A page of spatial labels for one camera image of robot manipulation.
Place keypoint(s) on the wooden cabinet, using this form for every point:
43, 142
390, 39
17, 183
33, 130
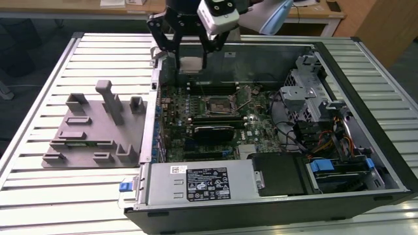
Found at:
385, 29

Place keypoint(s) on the blue case latch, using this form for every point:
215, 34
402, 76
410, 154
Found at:
125, 187

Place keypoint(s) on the silver power supply unit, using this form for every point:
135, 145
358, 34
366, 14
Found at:
163, 181

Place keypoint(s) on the silver square CPU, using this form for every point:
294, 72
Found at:
191, 64

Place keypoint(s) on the black open PC case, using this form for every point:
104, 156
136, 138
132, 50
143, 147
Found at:
228, 220

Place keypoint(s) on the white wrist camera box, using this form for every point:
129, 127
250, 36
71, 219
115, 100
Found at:
222, 20

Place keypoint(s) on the small white box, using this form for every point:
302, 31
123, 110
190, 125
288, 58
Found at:
136, 2

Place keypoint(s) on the silver finned heatsink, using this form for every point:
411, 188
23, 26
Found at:
248, 150

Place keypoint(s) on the black graphics card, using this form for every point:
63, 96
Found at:
214, 134

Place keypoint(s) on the hard disk in blue carrier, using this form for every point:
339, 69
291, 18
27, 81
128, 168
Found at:
320, 166

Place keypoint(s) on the black phone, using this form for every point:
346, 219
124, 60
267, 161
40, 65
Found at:
334, 6

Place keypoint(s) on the thin metal locking lever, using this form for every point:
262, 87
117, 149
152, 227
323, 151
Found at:
202, 90
244, 103

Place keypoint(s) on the wooden desk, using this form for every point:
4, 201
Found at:
97, 11

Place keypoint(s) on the CPU socket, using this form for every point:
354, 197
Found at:
218, 105

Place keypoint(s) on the white stand foot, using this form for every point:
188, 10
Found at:
7, 91

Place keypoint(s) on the green RAM stick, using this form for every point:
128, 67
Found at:
80, 144

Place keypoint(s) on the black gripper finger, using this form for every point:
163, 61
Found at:
214, 47
157, 31

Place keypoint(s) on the grey metal drive cage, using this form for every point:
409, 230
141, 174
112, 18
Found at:
303, 98

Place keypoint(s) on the grey parts rack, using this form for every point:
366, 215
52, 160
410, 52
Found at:
104, 137

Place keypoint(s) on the white paper box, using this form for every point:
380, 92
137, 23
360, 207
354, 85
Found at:
111, 3

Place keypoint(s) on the green motherboard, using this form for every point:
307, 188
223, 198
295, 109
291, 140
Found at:
260, 127

